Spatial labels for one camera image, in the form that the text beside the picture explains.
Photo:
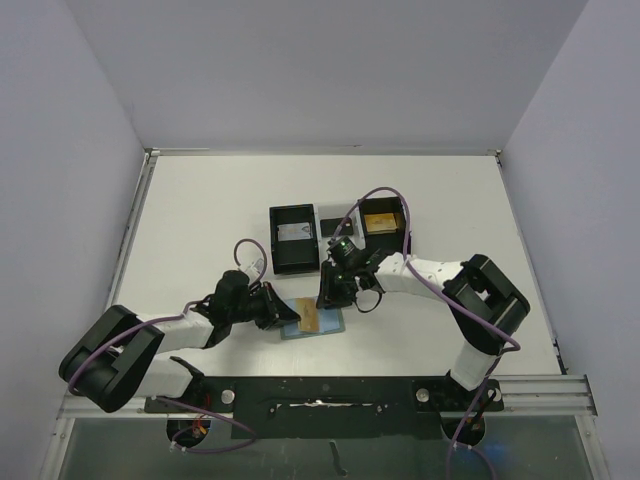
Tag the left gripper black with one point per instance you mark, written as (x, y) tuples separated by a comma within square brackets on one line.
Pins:
[(275, 310)]

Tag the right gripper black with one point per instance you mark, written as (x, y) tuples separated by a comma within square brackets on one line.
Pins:
[(330, 291)]

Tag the gold VIP card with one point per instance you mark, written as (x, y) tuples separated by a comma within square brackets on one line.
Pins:
[(308, 313)]

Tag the green card holder wallet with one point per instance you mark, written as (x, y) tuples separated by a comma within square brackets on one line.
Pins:
[(324, 322)]

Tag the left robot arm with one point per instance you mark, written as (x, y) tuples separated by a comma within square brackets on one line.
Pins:
[(117, 358)]

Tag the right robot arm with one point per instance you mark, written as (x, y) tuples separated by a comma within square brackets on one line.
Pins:
[(487, 307)]

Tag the black card in white bin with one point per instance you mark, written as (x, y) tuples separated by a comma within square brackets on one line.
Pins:
[(329, 225)]

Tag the silver card in left bin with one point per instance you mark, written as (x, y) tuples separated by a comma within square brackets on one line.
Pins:
[(294, 232)]

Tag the gold credit card in bin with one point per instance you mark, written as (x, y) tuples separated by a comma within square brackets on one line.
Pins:
[(380, 223)]

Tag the black left bin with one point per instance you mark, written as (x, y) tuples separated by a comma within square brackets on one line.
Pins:
[(293, 257)]

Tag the black bin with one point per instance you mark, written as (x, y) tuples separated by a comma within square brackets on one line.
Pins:
[(389, 242), (293, 257)]

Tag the black right bin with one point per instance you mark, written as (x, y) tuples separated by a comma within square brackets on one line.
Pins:
[(389, 242)]

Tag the white middle bin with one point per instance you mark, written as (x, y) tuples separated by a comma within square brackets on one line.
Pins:
[(324, 210)]

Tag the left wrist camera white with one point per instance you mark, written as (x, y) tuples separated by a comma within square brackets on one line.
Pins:
[(254, 268)]

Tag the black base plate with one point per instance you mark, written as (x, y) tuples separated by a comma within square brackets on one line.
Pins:
[(423, 407)]

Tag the aluminium front rail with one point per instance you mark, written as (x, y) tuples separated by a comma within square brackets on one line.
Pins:
[(522, 395)]

